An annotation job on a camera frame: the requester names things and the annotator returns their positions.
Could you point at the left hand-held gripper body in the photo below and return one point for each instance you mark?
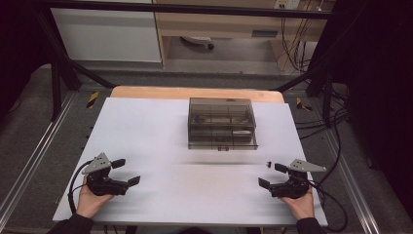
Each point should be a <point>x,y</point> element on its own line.
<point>97,165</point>

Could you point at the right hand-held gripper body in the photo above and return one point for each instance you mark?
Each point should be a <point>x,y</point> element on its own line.
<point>297,185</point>

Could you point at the transparent grey plastic storage box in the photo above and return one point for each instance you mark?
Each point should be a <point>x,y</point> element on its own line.
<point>222,125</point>

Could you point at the person's right hand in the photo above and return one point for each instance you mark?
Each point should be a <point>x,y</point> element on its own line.
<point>303,206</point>

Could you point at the person's left hand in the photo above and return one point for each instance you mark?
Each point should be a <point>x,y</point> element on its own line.
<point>89,203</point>

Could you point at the small black part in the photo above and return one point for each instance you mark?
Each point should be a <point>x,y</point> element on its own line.
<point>269,164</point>

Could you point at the white board cover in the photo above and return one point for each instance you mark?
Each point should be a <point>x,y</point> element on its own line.
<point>181,182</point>

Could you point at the yellow black floor tape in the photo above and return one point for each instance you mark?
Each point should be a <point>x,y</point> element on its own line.
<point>302,104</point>
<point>92,99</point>

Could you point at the black metal stand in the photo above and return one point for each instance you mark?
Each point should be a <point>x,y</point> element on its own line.
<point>56,84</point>
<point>326,87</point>

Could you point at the black curtain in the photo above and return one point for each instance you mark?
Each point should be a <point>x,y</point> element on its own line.
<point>380,97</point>
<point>19,48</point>

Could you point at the white cabinet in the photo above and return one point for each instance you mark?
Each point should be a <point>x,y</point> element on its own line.
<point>107,35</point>

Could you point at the office chair base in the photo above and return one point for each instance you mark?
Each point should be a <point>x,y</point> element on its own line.
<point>199,40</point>

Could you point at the wooden desk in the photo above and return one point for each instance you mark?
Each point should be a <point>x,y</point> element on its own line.
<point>227,27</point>

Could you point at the aluminium floor rail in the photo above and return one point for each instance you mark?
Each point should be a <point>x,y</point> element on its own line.
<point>35,152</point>
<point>352,182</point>

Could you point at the white wall socket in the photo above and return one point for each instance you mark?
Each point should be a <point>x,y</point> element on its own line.
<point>286,4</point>

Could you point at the black metal frame bar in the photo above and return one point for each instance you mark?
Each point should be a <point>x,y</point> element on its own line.
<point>195,9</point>

